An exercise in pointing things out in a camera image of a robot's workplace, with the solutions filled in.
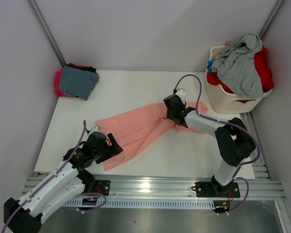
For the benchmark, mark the grey t shirt in basket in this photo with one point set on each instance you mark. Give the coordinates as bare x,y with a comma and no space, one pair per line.
235,66

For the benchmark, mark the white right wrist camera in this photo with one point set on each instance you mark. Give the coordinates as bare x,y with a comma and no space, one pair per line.
181,93

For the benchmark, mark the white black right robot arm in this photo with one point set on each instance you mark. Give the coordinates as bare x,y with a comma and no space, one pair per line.
234,142

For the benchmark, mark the blue garment in basket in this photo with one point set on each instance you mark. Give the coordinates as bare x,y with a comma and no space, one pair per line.
210,62

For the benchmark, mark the folded teal t shirt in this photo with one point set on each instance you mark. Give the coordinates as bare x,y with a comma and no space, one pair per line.
76,82

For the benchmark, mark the red t shirt in basket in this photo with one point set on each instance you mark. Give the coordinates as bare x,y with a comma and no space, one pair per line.
264,70

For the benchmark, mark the pink t shirt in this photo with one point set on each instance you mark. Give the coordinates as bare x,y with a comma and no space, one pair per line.
135,130

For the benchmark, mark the folded black t shirt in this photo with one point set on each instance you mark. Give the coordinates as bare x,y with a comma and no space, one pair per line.
90,69

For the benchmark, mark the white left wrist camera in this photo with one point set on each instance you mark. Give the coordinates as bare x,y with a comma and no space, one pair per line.
94,129

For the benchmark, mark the corner aluminium post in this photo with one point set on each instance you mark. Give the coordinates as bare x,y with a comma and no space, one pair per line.
36,11
271,18

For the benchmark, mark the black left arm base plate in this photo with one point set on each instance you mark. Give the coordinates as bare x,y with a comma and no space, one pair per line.
102,187

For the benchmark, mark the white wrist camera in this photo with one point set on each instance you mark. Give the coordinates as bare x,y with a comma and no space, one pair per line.
181,93
94,129

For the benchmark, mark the right corner aluminium post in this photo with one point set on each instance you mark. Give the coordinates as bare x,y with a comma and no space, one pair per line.
271,18

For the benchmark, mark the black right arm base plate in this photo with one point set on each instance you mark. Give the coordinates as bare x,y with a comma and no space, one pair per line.
214,190

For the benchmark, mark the left corner aluminium post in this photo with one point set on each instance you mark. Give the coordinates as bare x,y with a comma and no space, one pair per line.
36,11

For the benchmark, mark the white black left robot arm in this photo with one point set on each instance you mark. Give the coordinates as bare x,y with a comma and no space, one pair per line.
69,179

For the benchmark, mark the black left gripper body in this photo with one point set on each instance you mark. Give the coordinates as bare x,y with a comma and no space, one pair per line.
106,152

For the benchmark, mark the folded magenta t shirt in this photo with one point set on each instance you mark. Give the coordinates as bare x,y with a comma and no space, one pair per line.
58,85

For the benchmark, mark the white slotted cable duct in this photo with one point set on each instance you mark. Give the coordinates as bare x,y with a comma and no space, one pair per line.
141,203

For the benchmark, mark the white perforated laundry basket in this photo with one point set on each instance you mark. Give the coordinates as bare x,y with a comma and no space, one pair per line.
232,102

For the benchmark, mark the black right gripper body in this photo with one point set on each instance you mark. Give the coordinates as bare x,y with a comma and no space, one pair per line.
169,116

